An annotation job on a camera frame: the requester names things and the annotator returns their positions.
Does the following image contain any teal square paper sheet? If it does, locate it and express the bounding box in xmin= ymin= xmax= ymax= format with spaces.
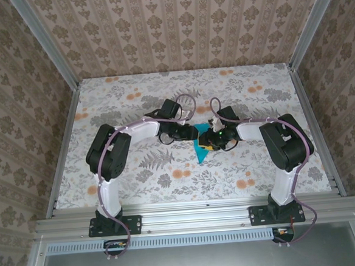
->
xmin=191 ymin=122 xmax=216 ymax=164

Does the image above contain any grey metal sheet panel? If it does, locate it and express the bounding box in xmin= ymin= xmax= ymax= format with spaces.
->
xmin=36 ymin=233 xmax=355 ymax=266

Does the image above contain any floral patterned table mat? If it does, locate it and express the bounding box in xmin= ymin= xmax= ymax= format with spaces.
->
xmin=44 ymin=60 xmax=333 ymax=212

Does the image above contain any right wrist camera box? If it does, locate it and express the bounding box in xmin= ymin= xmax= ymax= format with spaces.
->
xmin=209 ymin=116 xmax=226 ymax=131

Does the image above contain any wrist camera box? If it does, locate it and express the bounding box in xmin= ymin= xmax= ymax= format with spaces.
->
xmin=209 ymin=116 xmax=226 ymax=131
xmin=177 ymin=107 xmax=193 ymax=121

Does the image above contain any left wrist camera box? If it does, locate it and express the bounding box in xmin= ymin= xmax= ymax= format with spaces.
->
xmin=177 ymin=107 xmax=193 ymax=121

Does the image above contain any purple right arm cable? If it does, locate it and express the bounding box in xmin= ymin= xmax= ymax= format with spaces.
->
xmin=208 ymin=90 xmax=322 ymax=253

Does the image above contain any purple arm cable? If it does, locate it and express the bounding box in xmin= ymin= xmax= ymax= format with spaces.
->
xmin=208 ymin=90 xmax=322 ymax=253
xmin=90 ymin=94 xmax=209 ymax=261

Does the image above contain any aluminium mounting rail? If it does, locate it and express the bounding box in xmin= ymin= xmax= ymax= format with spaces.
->
xmin=33 ymin=189 xmax=355 ymax=243

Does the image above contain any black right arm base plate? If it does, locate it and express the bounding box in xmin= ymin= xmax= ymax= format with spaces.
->
xmin=249 ymin=202 xmax=306 ymax=227

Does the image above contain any slotted grey cable duct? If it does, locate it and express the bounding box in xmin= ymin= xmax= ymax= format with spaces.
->
xmin=46 ymin=225 xmax=295 ymax=256

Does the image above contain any aluminium side rail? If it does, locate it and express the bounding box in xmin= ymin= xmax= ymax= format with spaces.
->
xmin=36 ymin=84 xmax=89 ymax=219
xmin=287 ymin=62 xmax=347 ymax=200

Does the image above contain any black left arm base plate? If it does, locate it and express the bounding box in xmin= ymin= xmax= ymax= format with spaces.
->
xmin=87 ymin=213 xmax=143 ymax=239

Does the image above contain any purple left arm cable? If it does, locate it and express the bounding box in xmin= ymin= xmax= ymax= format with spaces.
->
xmin=90 ymin=94 xmax=209 ymax=261

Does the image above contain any aluminium frame post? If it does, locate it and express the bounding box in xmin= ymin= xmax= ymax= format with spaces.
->
xmin=285 ymin=0 xmax=349 ymax=71
xmin=9 ymin=0 xmax=80 ymax=93

